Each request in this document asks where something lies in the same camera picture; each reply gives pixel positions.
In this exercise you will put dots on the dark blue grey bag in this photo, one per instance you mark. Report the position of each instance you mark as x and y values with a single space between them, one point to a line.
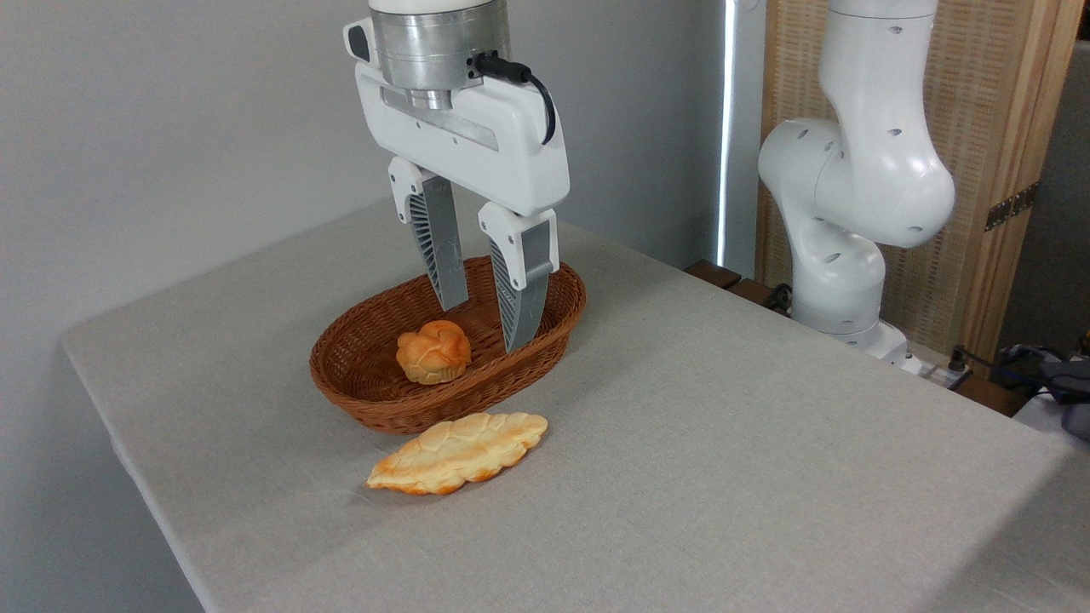
1056 379

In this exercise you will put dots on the long flat braided bread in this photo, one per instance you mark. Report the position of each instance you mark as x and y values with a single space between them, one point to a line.
460 451

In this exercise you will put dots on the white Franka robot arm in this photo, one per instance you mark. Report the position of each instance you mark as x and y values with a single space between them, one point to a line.
860 170

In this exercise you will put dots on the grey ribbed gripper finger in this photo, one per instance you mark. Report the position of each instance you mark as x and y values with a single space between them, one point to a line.
524 255
438 238

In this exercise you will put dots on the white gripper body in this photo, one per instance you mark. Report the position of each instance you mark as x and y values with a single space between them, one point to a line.
477 140

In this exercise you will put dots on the dark metal hinge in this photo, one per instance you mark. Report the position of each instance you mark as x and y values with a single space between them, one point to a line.
1012 207

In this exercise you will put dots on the brown oval wicker basket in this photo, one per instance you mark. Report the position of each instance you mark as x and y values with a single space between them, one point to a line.
375 400

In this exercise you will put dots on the wooden woven screen panel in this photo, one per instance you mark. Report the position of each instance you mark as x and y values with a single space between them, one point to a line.
971 111

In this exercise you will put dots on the grey tablecloth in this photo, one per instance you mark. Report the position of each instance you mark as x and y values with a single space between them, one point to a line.
681 468

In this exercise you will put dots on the round orange bread bun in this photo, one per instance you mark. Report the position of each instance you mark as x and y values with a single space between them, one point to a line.
434 351

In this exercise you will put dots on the black power plug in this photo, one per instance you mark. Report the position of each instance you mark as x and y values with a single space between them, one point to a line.
958 362

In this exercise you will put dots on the white vertical light strip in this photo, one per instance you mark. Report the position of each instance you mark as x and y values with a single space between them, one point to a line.
726 128

